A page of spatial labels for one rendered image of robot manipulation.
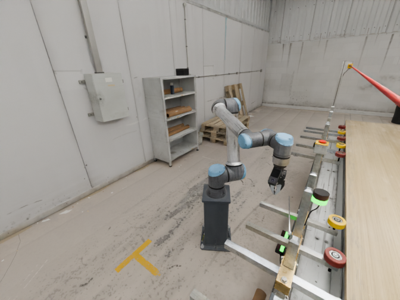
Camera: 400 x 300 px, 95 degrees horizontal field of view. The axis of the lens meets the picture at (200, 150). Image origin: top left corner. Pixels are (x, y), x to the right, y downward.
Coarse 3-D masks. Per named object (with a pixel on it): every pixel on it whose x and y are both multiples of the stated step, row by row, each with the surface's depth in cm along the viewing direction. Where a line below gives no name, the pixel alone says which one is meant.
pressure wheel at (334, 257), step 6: (324, 252) 83; (330, 252) 83; (336, 252) 82; (324, 258) 83; (330, 258) 80; (336, 258) 80; (342, 258) 80; (330, 264) 80; (336, 264) 78; (342, 264) 78; (330, 270) 85
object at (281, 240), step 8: (248, 224) 104; (256, 232) 102; (264, 232) 99; (272, 232) 99; (272, 240) 97; (280, 240) 94; (288, 240) 94; (304, 248) 90; (312, 256) 86; (320, 256) 86; (328, 264) 83
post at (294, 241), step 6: (294, 240) 65; (300, 240) 66; (288, 246) 67; (294, 246) 66; (288, 252) 68; (294, 252) 66; (288, 258) 69; (294, 258) 67; (288, 264) 70; (276, 294) 79; (282, 294) 77
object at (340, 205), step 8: (344, 160) 172; (344, 168) 158; (344, 176) 147; (344, 184) 137; (344, 192) 128; (336, 200) 154; (344, 200) 120; (336, 208) 143; (344, 208) 113; (344, 216) 108; (344, 232) 97; (336, 240) 111; (344, 240) 92; (336, 248) 105; (344, 248) 88; (336, 272) 91; (344, 272) 78; (336, 280) 87; (344, 280) 75; (336, 288) 83; (344, 288) 73; (336, 296) 80; (344, 296) 70
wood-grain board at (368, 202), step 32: (352, 128) 238; (384, 128) 234; (352, 160) 160; (384, 160) 158; (352, 192) 121; (384, 192) 120; (352, 224) 97; (384, 224) 96; (352, 256) 81; (384, 256) 81; (352, 288) 70; (384, 288) 69
